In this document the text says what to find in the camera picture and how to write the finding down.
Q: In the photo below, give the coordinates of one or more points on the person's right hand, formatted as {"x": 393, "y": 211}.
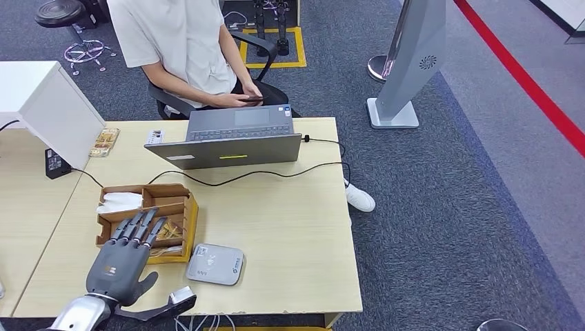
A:
{"x": 231, "y": 100}

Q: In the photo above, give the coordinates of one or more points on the person's left hand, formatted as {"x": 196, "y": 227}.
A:
{"x": 252, "y": 89}

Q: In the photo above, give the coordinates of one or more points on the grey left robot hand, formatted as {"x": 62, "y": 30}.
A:
{"x": 119, "y": 269}

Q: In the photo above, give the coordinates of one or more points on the white photo ID card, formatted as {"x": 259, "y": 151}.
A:
{"x": 155, "y": 136}

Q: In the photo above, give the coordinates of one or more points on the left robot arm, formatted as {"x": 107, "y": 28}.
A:
{"x": 82, "y": 315}

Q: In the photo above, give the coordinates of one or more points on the person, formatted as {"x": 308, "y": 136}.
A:
{"x": 183, "y": 41}

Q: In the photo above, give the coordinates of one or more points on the grey card reader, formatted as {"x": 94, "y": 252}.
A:
{"x": 215, "y": 265}

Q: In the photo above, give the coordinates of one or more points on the black smartphone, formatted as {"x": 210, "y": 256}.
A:
{"x": 253, "y": 99}

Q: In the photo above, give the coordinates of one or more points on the grey laptop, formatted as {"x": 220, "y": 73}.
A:
{"x": 228, "y": 153}

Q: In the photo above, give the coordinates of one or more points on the black office chair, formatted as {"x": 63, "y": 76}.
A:
{"x": 167, "y": 101}

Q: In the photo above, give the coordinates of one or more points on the white folded paper sleeves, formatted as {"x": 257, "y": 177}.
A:
{"x": 119, "y": 201}

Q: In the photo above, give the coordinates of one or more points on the black stand legs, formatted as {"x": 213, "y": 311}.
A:
{"x": 282, "y": 27}

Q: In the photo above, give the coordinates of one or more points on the cardboard desk organizer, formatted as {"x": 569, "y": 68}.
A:
{"x": 169, "y": 198}

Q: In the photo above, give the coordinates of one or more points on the black power adapter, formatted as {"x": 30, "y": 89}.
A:
{"x": 57, "y": 163}

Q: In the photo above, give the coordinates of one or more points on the chrome stanchion base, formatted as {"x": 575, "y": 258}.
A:
{"x": 375, "y": 68}

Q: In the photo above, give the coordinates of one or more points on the hotel patterned booklet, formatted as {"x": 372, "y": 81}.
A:
{"x": 105, "y": 142}

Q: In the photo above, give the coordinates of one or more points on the white shoe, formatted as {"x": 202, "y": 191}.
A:
{"x": 360, "y": 197}

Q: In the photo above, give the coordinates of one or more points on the grey kiosk stand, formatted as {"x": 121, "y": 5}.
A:
{"x": 411, "y": 59}

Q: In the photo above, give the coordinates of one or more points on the large white box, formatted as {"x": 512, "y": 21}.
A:
{"x": 59, "y": 119}

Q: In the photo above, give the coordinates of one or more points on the black round stool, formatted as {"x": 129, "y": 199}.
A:
{"x": 59, "y": 11}

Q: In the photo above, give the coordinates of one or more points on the round metal base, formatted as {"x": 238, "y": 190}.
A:
{"x": 500, "y": 326}

